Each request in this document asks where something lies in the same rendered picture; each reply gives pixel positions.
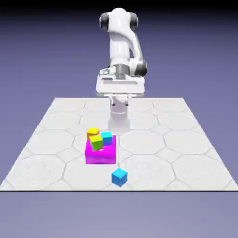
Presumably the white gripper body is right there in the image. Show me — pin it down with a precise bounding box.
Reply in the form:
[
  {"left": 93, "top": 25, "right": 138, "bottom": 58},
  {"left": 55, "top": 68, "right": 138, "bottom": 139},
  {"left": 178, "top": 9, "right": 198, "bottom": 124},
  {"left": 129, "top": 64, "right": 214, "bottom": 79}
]
[{"left": 95, "top": 74, "right": 145, "bottom": 98}]

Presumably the small orange cube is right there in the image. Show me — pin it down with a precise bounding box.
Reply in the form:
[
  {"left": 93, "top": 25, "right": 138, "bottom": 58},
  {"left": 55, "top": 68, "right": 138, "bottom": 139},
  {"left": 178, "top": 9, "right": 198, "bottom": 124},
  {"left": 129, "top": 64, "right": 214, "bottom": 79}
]
[{"left": 86, "top": 127, "right": 100, "bottom": 141}]

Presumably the small blue cube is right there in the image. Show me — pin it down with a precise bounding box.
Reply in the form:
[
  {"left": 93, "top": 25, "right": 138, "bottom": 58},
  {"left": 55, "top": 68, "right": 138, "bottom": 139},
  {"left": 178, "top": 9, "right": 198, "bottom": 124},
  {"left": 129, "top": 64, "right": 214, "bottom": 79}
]
[
  {"left": 111, "top": 167, "right": 128, "bottom": 187},
  {"left": 101, "top": 131, "right": 113, "bottom": 146}
]

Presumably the small green cube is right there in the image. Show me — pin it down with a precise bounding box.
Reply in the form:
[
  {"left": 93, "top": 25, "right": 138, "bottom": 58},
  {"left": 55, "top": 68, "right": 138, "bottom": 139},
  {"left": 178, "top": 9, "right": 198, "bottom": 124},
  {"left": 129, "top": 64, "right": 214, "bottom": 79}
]
[{"left": 89, "top": 134, "right": 104, "bottom": 152}]

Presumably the large magenta box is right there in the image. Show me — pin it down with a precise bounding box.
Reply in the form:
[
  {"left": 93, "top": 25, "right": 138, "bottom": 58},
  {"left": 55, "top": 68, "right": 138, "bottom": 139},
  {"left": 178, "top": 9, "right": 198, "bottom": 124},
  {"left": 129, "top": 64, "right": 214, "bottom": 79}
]
[{"left": 85, "top": 135, "right": 117, "bottom": 165}]

